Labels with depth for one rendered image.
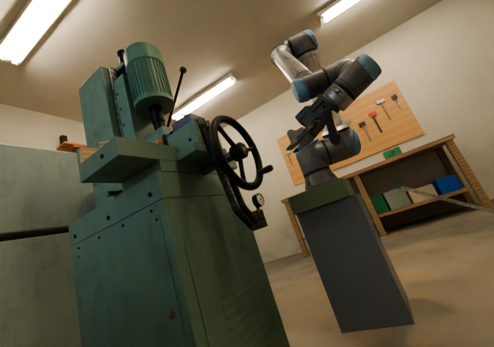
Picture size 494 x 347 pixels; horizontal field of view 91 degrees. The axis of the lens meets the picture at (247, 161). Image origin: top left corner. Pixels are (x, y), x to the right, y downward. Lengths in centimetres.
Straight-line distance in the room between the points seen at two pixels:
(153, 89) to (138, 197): 51
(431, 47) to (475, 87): 80
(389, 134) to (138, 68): 357
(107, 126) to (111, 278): 65
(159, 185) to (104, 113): 63
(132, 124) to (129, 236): 52
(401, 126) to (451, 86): 78
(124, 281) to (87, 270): 22
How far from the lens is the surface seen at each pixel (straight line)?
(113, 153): 77
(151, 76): 122
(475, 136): 430
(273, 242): 450
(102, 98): 138
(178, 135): 92
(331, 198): 123
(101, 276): 107
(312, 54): 146
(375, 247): 126
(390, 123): 419
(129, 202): 90
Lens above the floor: 53
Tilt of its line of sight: 16 degrees up
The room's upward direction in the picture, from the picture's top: 19 degrees counter-clockwise
